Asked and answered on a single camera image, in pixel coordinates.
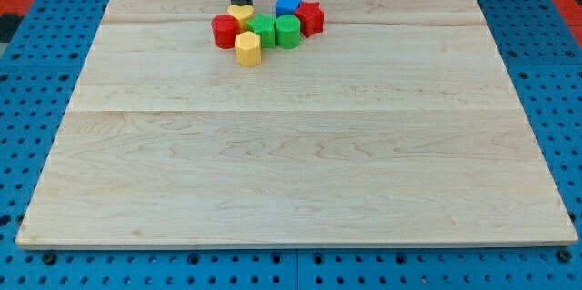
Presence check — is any green star block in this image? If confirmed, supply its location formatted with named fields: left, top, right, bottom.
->
left=246, top=14, right=276, bottom=49

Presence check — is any red star block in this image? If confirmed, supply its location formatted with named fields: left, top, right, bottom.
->
left=294, top=1, right=325, bottom=37

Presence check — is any blue cube block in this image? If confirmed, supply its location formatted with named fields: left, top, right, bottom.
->
left=275, top=0, right=302, bottom=17

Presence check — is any yellow hexagon block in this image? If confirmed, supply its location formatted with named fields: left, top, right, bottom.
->
left=235, top=31, right=262, bottom=67

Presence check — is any green cylinder block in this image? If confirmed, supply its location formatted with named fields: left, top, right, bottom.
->
left=275, top=15, right=301, bottom=49

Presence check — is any light wooden board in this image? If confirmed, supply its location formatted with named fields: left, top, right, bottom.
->
left=16, top=0, right=577, bottom=250

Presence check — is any red cylinder block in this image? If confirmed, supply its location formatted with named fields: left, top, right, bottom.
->
left=211, top=15, right=239, bottom=49

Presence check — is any yellow heart block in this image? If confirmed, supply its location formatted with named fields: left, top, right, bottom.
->
left=227, top=5, right=255, bottom=33

